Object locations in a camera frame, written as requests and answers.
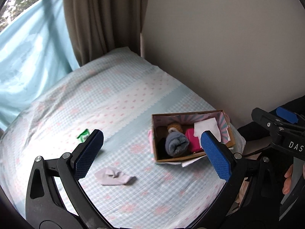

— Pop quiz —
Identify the brown curtain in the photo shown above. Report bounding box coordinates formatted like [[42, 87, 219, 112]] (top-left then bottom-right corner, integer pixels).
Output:
[[63, 0, 148, 66]]

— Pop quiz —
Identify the brown plush toy white brim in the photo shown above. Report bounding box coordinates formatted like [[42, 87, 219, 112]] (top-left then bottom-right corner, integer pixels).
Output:
[[167, 122, 184, 133]]

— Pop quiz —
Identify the cardboard box pink striped lining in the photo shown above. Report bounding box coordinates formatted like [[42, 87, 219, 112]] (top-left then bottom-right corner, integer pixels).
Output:
[[149, 110, 235, 166]]

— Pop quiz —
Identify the green small packet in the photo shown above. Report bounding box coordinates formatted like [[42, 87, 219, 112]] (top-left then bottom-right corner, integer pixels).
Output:
[[77, 129, 90, 143]]

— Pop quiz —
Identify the white textured cloth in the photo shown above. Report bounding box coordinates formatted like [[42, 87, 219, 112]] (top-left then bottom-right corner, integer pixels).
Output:
[[193, 117, 221, 142]]

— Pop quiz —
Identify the small lilac cloth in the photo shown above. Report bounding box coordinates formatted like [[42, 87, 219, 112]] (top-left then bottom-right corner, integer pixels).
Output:
[[95, 167, 136, 185]]

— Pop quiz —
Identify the grey fuzzy sock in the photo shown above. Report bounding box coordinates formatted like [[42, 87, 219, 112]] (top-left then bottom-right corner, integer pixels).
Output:
[[165, 131, 189, 157]]

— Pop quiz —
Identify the pink zipper pouch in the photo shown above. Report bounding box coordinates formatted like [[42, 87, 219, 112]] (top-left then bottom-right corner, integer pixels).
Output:
[[185, 128, 203, 154]]

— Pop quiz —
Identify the light blue curtain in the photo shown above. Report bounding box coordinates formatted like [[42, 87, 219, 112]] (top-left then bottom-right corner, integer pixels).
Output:
[[1, 0, 79, 130]]

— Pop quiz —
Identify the person's right hand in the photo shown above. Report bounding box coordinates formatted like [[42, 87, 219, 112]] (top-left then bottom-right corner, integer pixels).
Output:
[[282, 164, 305, 195]]

